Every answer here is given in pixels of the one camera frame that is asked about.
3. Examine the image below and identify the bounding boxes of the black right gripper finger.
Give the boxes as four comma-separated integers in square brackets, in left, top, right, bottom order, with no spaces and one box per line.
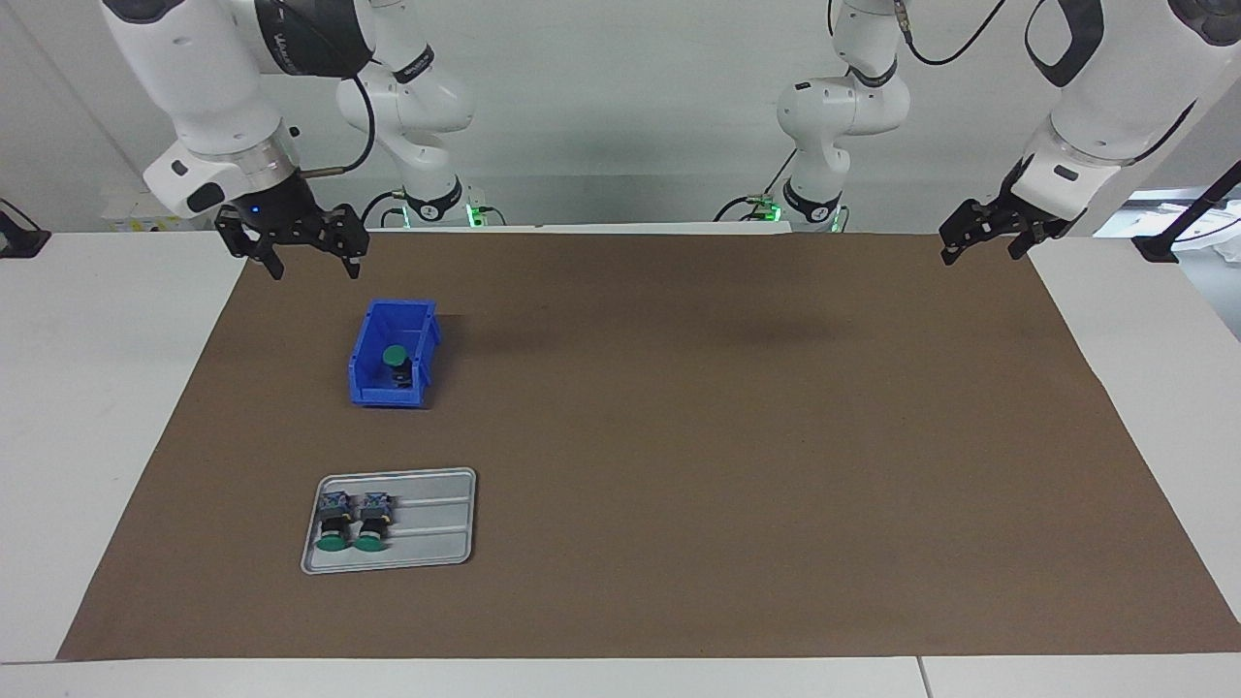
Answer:
[320,204,369,280]
[215,225,285,282]

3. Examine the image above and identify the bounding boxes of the black angled stand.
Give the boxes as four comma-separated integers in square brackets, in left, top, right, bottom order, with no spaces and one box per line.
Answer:
[1132,160,1241,265]

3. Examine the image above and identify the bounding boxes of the white box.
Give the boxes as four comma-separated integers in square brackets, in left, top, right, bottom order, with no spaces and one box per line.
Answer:
[102,189,174,233]

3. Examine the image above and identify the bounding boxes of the blue plastic storage bin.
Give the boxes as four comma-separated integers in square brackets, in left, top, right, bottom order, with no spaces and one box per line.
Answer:
[348,299,442,409]

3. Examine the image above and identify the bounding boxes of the white plastic sheet pile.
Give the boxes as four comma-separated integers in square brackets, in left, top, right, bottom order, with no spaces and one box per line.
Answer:
[1094,187,1241,263]

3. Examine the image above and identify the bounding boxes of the silver metal tray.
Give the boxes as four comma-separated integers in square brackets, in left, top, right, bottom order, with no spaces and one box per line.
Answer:
[300,467,478,576]

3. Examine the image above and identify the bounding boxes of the brown table mat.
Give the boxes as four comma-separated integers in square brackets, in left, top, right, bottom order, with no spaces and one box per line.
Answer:
[56,230,1241,662]

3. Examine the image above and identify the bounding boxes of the black base cable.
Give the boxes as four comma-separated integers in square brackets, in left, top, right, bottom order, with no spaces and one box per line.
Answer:
[715,145,801,222]
[359,189,406,230]

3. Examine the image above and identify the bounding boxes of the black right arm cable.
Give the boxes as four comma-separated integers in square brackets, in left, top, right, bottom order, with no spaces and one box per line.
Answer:
[301,73,377,180]

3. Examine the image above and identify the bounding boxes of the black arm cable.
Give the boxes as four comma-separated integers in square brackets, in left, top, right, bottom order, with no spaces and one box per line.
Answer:
[897,0,1017,71]
[301,73,377,180]

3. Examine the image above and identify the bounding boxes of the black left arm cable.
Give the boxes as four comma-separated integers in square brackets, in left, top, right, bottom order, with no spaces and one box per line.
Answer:
[897,0,1017,71]

